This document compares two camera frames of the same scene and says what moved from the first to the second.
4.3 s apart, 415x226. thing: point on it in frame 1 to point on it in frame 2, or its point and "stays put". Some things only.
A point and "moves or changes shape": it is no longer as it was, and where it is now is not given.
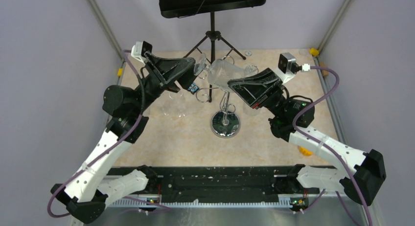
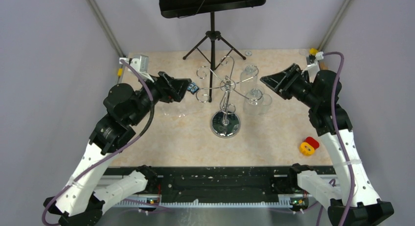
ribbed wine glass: x=219 y=72 moves or changes shape
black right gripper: x=260 y=89 to x=282 y=82
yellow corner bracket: x=313 y=51 stays put
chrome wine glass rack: x=224 y=124 stays put
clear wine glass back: x=175 y=105 stays put
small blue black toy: x=193 y=88 stays put
